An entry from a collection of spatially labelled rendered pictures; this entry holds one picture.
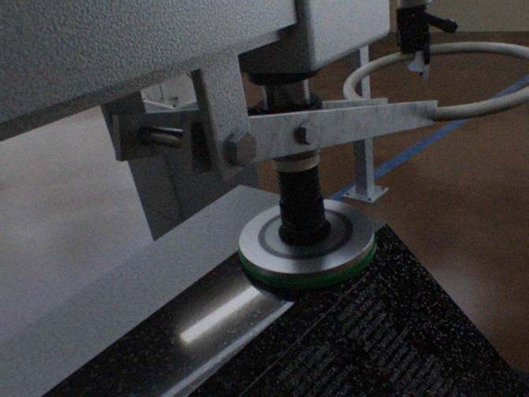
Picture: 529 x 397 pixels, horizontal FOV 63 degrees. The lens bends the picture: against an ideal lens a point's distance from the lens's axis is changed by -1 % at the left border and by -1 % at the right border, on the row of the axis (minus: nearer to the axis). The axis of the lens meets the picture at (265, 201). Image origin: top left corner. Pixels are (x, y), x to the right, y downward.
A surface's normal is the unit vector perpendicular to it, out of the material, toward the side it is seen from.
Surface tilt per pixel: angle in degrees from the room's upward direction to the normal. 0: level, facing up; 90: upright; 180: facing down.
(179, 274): 0
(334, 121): 90
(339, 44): 90
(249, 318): 0
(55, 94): 90
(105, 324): 0
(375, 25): 90
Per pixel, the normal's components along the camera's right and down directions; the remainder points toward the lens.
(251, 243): -0.15, -0.87
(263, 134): 0.79, 0.18
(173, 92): 0.63, 0.28
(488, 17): -0.74, 0.41
